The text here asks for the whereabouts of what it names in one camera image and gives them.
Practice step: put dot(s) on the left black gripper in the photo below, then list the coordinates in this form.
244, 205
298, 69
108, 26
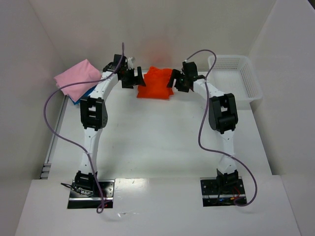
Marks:
131, 77

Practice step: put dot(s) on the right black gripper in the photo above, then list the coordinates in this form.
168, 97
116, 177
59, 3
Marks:
180, 81

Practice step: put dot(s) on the orange t shirt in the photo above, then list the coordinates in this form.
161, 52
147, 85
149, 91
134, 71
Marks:
156, 81

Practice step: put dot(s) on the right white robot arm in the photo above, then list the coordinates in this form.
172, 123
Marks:
222, 115

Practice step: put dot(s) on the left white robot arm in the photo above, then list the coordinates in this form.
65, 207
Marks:
94, 116

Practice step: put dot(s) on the pink folded t shirt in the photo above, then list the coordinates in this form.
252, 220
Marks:
81, 72

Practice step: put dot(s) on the blue folded t shirt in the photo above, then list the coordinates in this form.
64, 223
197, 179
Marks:
87, 93

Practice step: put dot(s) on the white plastic basket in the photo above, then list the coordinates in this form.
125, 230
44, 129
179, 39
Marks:
235, 74

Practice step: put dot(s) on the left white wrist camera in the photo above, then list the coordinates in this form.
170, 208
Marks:
130, 62

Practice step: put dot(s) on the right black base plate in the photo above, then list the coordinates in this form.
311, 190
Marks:
214, 196

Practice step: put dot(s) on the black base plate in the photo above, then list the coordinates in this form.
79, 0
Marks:
88, 199
214, 196

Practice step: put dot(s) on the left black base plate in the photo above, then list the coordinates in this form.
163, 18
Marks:
88, 199

